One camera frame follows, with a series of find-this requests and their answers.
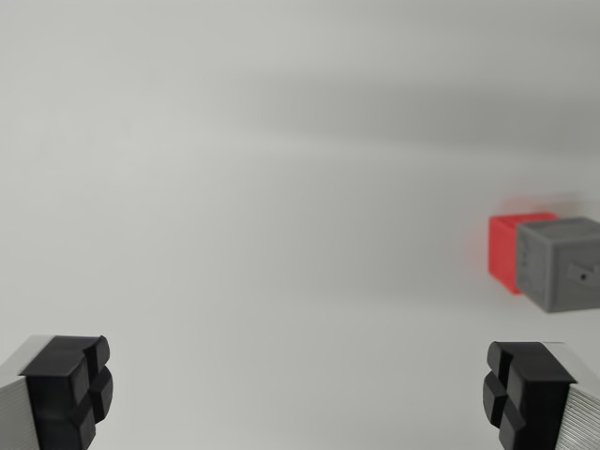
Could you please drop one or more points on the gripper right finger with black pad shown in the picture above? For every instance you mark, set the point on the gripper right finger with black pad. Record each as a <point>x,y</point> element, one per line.
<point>534,398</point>

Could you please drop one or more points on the grey embossed cube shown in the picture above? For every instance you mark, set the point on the grey embossed cube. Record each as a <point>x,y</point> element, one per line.
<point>562,262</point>

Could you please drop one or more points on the red cube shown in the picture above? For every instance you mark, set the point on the red cube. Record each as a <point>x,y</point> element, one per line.
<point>502,253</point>

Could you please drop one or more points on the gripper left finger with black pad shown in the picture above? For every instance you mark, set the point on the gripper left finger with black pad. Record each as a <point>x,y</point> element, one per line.
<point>56,394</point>

